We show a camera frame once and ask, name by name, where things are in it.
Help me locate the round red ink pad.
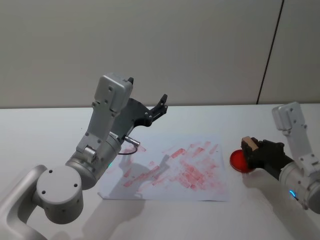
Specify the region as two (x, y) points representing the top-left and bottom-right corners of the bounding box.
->
(229, 149), (259, 175)

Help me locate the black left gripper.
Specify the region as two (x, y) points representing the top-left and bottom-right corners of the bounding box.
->
(110, 77), (169, 141)

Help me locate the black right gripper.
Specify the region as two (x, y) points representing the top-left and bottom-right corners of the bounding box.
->
(240, 136), (294, 181)

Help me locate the white paper with red stamps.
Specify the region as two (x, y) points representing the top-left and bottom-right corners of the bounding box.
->
(96, 134), (231, 202)

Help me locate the thin dark cable silver plug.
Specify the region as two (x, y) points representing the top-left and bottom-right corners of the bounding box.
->
(119, 135), (142, 156)

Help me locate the wooden block stamp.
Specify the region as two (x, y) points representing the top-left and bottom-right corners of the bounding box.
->
(243, 135), (258, 152)

